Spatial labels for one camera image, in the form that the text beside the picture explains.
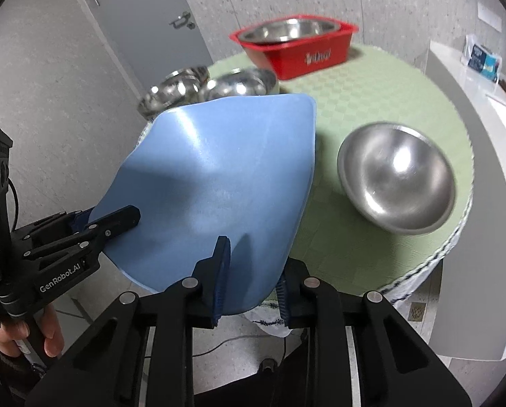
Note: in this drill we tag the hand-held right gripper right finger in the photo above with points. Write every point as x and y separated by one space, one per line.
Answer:
283 301

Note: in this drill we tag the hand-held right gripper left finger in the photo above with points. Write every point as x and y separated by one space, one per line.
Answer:
221 275

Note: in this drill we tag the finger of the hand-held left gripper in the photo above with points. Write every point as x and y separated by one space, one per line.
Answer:
117 220
81 219

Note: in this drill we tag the person's left hand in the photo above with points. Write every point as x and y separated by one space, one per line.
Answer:
51 339

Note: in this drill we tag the metal floor drain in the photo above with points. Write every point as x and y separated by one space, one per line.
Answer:
416 311

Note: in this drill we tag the large steel bowl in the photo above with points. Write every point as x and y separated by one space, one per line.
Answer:
399 178

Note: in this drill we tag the grey door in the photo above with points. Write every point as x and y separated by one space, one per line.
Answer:
142 8

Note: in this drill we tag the green checked table mat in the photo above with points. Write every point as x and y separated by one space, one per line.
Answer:
363 93

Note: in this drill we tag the red plastic basin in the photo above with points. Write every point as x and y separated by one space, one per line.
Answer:
303 57

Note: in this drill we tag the white counter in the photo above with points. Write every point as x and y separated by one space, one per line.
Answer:
482 178

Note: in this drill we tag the blue and white tissue packet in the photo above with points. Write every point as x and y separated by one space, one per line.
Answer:
484 61

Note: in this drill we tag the white wall socket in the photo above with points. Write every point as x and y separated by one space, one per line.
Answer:
490 16

